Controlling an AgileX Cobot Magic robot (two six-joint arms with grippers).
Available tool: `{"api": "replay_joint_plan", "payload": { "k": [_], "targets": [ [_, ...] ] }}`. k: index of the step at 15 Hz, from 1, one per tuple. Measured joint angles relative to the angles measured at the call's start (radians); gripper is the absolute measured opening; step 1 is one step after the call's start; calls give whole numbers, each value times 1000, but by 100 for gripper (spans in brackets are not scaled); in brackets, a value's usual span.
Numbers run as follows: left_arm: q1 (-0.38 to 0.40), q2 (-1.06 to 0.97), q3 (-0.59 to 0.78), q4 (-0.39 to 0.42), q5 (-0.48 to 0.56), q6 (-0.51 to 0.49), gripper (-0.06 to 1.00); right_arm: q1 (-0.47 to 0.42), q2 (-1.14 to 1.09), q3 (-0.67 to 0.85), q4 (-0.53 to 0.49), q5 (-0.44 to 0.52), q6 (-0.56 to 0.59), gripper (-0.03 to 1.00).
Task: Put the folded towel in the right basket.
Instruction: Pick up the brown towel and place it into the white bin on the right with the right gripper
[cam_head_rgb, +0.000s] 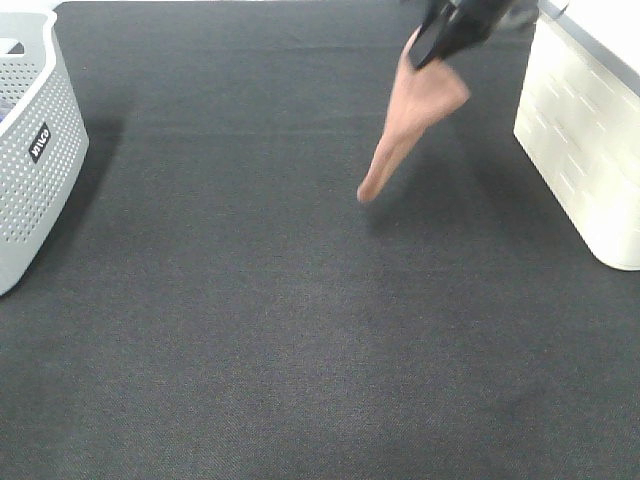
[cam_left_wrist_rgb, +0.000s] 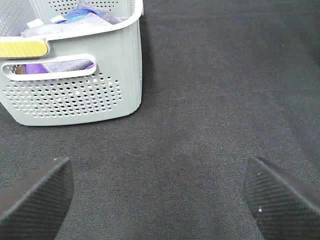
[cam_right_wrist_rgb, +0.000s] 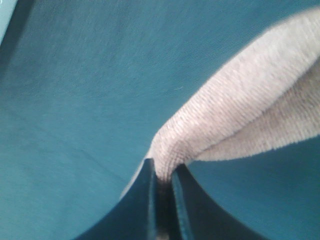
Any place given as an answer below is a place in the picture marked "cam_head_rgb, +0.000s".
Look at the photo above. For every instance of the brown towel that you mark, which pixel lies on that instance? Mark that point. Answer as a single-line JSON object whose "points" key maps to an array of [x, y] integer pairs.
{"points": [[418, 100]]}

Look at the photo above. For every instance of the white perforated basket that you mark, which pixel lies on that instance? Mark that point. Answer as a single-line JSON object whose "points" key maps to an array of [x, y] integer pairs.
{"points": [[579, 125]]}

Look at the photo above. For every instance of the black table mat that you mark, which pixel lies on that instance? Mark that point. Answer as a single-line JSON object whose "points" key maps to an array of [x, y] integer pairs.
{"points": [[214, 303]]}

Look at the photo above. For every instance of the grey perforated laundry basket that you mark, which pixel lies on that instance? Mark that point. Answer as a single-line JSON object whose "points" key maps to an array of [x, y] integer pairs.
{"points": [[43, 138]]}

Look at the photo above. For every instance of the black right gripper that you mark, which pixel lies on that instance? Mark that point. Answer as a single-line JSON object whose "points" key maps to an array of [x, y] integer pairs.
{"points": [[451, 26]]}

